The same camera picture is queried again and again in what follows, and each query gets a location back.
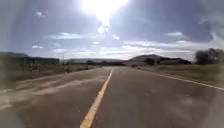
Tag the dark hill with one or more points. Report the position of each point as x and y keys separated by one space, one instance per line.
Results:
x=150 y=59

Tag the clump of trees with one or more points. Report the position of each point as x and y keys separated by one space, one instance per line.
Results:
x=210 y=56

